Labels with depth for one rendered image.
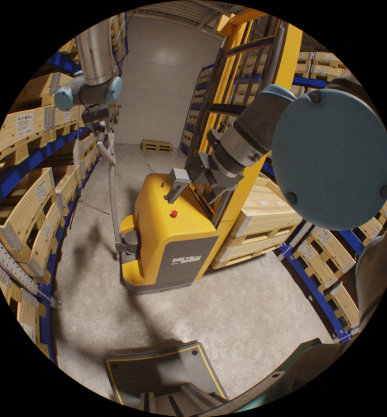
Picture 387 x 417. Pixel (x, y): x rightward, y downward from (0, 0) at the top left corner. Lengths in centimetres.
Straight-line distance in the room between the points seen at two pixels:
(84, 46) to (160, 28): 720
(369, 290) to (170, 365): 108
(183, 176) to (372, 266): 45
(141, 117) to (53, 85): 518
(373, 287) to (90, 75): 75
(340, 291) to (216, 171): 234
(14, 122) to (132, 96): 563
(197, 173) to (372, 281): 42
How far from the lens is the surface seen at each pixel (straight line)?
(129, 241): 131
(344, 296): 246
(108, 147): 88
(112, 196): 103
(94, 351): 154
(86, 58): 43
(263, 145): 27
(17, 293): 116
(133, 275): 123
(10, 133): 115
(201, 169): 28
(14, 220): 115
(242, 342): 170
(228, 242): 116
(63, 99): 56
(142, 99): 643
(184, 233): 80
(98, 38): 41
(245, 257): 168
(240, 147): 27
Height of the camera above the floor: 145
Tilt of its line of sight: 34 degrees down
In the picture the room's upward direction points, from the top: 18 degrees clockwise
